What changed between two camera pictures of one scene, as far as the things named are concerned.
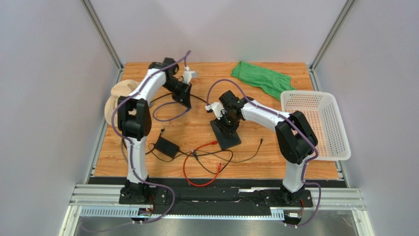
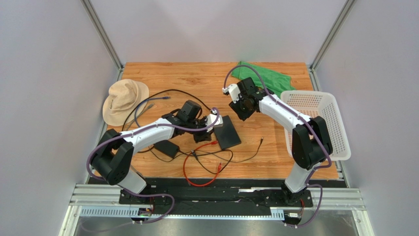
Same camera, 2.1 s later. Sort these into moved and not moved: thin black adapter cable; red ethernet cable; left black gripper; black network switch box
Moved: left black gripper
Not moved: red ethernet cable; thin black adapter cable; black network switch box
